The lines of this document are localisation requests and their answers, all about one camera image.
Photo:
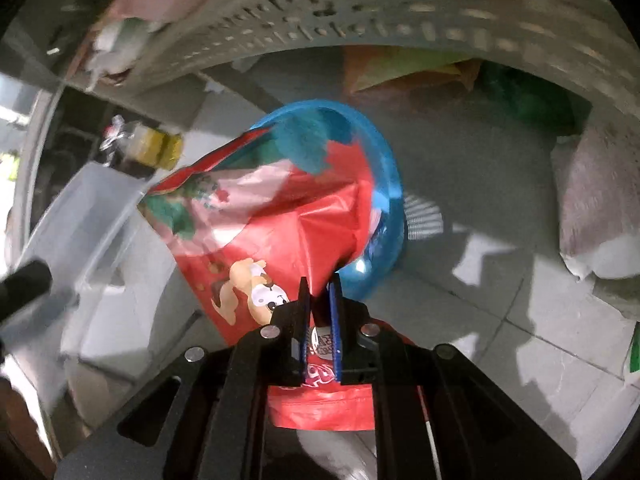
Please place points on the pink grey sack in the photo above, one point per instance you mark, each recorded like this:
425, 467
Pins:
595, 195

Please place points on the blue plastic basket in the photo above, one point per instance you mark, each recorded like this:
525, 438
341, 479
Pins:
385, 170

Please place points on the grey perforated basket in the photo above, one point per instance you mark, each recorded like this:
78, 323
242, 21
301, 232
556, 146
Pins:
350, 25

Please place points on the orange green bag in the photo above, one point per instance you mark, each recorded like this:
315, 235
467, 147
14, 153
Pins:
400, 72

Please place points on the red snack bag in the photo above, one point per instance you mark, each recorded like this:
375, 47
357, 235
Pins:
280, 225

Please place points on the black bar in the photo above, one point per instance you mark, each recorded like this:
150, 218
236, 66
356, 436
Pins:
25, 282

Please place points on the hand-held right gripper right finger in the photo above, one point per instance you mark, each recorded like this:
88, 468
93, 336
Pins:
336, 330

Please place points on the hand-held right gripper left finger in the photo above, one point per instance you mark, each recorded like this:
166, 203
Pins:
303, 350

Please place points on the yellow oil bottle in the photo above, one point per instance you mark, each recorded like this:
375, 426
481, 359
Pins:
150, 147

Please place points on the green plastic bag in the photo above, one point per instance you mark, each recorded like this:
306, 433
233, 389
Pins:
535, 100

